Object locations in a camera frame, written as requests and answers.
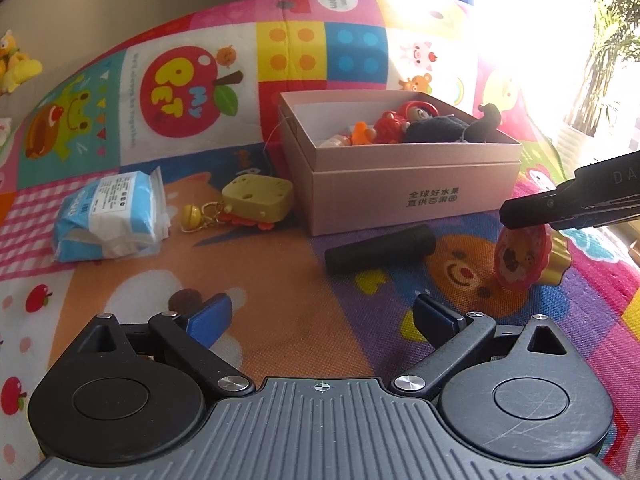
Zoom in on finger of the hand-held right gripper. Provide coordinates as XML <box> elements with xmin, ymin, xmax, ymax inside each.
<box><xmin>500</xmin><ymin>191</ymin><xmax>640</xmax><ymax>231</ymax></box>

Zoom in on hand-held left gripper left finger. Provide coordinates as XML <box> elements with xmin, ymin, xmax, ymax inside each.
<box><xmin>75</xmin><ymin>294</ymin><xmax>256</xmax><ymax>403</ymax></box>

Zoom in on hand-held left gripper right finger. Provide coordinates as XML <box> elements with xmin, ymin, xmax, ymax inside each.
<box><xmin>390</xmin><ymin>292</ymin><xmax>576</xmax><ymax>403</ymax></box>

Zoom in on pink round gold-trimmed toy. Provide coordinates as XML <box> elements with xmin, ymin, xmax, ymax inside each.
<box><xmin>492</xmin><ymin>223</ymin><xmax>572</xmax><ymax>291</ymax></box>

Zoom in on pink cardboard box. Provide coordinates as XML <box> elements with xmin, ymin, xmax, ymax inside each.
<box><xmin>278</xmin><ymin>91</ymin><xmax>523</xmax><ymax>237</ymax></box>

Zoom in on black plush toy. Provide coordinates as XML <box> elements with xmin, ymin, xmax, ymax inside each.
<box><xmin>402</xmin><ymin>103</ymin><xmax>502</xmax><ymax>144</ymax></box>

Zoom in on colourful cartoon play mat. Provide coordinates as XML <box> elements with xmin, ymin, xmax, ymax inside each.
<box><xmin>0</xmin><ymin>0</ymin><xmax>640</xmax><ymax>480</ymax></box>

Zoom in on black foam cylinder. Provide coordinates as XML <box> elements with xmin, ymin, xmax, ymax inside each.
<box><xmin>325</xmin><ymin>224</ymin><xmax>437</xmax><ymax>275</ymax></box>

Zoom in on yellow cheese toy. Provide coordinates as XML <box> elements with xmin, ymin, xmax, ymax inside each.
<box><xmin>221</xmin><ymin>174</ymin><xmax>294</xmax><ymax>225</ymax></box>

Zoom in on tall potted palm plant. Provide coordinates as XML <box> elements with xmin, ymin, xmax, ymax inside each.
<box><xmin>557</xmin><ymin>0</ymin><xmax>640</xmax><ymax>171</ymax></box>

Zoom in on blue tissue pack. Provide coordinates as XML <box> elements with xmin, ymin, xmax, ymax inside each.
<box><xmin>52</xmin><ymin>166</ymin><xmax>171</xmax><ymax>263</ymax></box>

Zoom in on red doll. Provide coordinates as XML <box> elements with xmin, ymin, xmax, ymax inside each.
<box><xmin>372</xmin><ymin>101</ymin><xmax>441</xmax><ymax>145</ymax></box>

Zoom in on orange plastic toy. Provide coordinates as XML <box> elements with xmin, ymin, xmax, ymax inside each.
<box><xmin>348</xmin><ymin>121</ymin><xmax>378</xmax><ymax>146</ymax></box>

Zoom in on small yellow plush toy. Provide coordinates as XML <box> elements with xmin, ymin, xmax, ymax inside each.
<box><xmin>0</xmin><ymin>30</ymin><xmax>43</xmax><ymax>95</ymax></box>

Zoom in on gold bell keychain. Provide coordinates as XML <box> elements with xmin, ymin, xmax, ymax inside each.
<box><xmin>180</xmin><ymin>201</ymin><xmax>226</xmax><ymax>233</ymax></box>

